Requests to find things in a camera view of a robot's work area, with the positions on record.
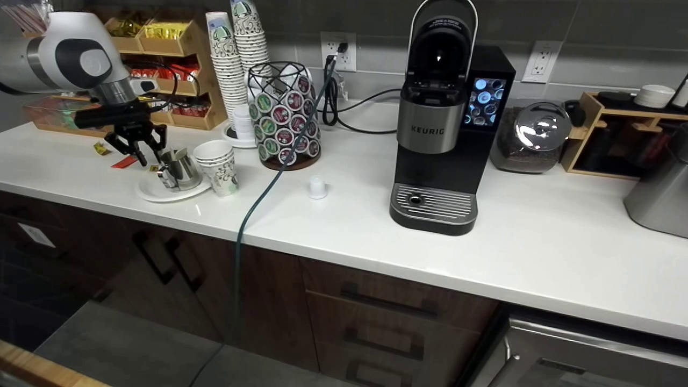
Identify black Keurig coffee machine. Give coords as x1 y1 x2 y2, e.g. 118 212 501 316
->
388 0 518 237

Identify wooden condiment organizer shelf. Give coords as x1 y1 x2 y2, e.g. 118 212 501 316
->
19 12 231 133

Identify light wooden plank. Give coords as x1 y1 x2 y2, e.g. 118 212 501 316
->
0 340 111 387

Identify stainless steel undercounter appliance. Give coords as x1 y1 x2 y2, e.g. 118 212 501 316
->
471 306 688 387

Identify wooden countertop rack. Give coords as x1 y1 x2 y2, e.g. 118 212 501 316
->
559 89 688 177

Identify black power cable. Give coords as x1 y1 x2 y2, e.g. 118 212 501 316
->
321 54 405 137

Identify large steel container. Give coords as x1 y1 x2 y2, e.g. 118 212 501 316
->
621 126 688 241

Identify white round plate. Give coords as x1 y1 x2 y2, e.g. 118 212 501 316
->
136 167 214 204

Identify small white creamer cup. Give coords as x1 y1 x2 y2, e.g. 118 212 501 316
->
307 175 331 199

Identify wooden tea bag box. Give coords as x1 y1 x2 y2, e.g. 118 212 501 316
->
23 95 139 140

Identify shorter stack of paper cups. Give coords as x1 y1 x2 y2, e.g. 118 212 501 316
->
204 9 250 125

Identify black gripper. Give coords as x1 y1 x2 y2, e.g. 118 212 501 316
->
74 98 170 169

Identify white wall outlet with plug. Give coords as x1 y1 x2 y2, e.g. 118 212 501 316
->
318 29 360 73

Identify dark wooden cabinet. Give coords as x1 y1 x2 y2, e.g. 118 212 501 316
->
0 188 504 387

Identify grey-green robot cable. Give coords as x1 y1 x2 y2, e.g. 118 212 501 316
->
231 61 324 345

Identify empty white wall outlet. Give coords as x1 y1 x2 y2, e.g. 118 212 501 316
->
520 38 563 86

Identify white round object on rack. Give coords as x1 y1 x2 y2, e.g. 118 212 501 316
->
635 81 677 111

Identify taller stack of paper cups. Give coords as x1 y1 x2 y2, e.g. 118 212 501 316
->
229 0 272 81

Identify wire coffee pod carousel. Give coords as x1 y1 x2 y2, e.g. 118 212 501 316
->
245 60 322 172

